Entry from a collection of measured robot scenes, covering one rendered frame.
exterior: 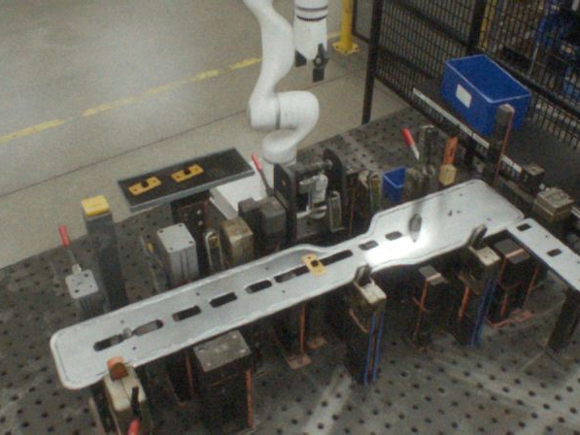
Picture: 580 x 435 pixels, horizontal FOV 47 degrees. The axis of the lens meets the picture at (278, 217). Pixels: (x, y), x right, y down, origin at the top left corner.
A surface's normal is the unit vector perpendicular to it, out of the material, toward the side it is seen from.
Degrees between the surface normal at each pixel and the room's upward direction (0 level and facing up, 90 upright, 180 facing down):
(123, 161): 0
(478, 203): 0
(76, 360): 0
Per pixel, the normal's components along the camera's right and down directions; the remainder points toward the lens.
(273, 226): 0.46, 0.58
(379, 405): 0.00, -0.76
